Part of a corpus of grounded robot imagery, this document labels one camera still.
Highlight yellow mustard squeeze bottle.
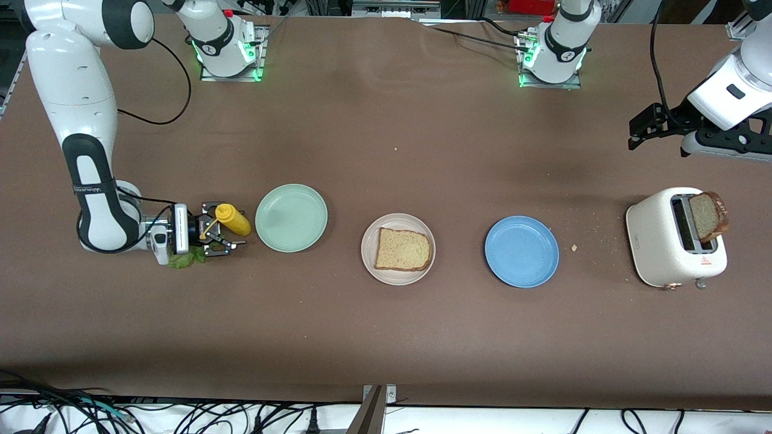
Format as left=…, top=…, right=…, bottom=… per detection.
left=199, top=203, right=252, bottom=240

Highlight green lettuce leaf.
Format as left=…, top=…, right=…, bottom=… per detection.
left=166, top=248, right=209, bottom=270

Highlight brown bread slice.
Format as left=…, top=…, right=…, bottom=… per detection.
left=374, top=227, right=432, bottom=272
left=689, top=191, right=730, bottom=243

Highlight mint green plate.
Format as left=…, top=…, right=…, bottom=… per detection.
left=255, top=183, right=329, bottom=253

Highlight beige plate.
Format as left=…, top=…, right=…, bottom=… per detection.
left=361, top=213, right=437, bottom=286

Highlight blue plate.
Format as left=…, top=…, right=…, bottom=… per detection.
left=485, top=216, right=560, bottom=289

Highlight white two-slot toaster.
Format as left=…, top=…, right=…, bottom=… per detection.
left=625, top=187, right=729, bottom=291

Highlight red box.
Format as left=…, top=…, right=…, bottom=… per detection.
left=498, top=0, right=560, bottom=16

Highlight grey metal box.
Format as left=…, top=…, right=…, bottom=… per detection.
left=352, top=0, right=442, bottom=19

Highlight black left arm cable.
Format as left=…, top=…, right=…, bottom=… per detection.
left=650, top=0, right=688, bottom=121

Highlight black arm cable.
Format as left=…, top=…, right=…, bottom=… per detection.
left=75, top=36, right=192, bottom=254
left=650, top=0, right=688, bottom=121

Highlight aluminium frame profile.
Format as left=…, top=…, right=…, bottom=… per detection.
left=0, top=51, right=28, bottom=118
left=727, top=12, right=755, bottom=42

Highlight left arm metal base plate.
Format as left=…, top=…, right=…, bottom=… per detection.
left=517, top=30, right=583, bottom=90

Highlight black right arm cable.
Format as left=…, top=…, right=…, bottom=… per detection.
left=75, top=36, right=192, bottom=254

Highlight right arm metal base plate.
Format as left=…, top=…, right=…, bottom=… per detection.
left=200, top=24, right=267, bottom=82

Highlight teal cable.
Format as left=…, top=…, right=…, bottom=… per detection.
left=75, top=398, right=130, bottom=421

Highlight metal table bracket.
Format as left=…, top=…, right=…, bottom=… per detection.
left=347, top=384, right=397, bottom=434

